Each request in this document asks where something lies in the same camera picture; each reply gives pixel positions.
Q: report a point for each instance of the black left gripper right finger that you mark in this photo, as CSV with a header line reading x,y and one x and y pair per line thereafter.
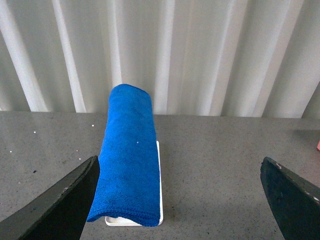
x,y
294,201

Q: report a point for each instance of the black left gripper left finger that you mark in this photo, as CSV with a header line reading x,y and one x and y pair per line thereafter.
x,y
59,213

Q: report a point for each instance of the blue microfiber towel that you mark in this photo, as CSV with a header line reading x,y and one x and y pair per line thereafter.
x,y
129,180

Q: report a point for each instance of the white towel rack stand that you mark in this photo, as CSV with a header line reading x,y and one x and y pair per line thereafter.
x,y
124,222

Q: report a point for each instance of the white pleated curtain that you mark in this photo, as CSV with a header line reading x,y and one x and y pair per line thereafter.
x,y
241,58

